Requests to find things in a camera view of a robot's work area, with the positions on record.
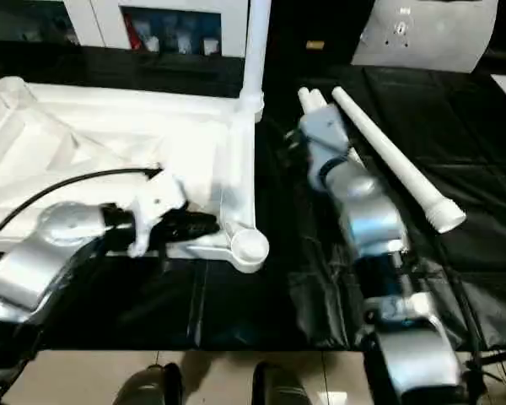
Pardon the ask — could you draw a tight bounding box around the black robot foot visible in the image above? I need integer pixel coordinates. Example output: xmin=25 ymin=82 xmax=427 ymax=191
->
xmin=250 ymin=361 xmax=315 ymax=405
xmin=114 ymin=363 xmax=186 ymax=405

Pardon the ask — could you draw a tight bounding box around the black right robot foot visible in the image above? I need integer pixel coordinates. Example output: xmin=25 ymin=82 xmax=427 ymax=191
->
xmin=250 ymin=361 xmax=315 ymax=405

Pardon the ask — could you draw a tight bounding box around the white cabinet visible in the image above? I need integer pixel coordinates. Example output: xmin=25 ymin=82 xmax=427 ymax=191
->
xmin=0 ymin=0 xmax=250 ymax=59

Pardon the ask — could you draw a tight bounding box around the white plastic table top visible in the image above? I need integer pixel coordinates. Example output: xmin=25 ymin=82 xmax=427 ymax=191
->
xmin=0 ymin=76 xmax=272 ymax=275

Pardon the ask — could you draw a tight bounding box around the black left robot foot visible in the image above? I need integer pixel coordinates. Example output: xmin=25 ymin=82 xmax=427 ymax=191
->
xmin=114 ymin=363 xmax=186 ymax=405

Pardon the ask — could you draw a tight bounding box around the black box with yellow label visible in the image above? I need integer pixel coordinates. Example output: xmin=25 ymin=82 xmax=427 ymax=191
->
xmin=261 ymin=0 xmax=374 ymax=70

